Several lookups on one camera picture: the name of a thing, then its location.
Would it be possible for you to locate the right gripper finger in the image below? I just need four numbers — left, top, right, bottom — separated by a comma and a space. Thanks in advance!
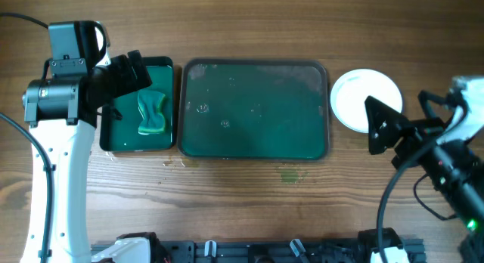
365, 96, 412, 155
417, 90, 457, 119

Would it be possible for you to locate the green yellow sponge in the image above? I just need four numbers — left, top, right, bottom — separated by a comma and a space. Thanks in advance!
138, 89, 166, 135

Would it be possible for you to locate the white plate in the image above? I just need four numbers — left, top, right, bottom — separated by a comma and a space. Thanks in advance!
330, 69, 403, 133

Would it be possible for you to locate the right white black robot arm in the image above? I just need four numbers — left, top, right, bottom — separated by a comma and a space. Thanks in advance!
365, 90, 483, 262

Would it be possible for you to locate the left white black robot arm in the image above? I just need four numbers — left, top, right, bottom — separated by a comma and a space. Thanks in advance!
21, 51, 151, 262

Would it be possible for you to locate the large dark green tray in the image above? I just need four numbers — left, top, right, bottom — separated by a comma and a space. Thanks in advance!
177, 58, 330, 162

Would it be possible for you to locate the right black camera cable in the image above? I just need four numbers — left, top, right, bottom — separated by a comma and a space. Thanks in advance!
376, 104, 470, 263

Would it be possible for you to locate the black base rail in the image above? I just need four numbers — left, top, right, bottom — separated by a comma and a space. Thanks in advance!
89, 232, 427, 263

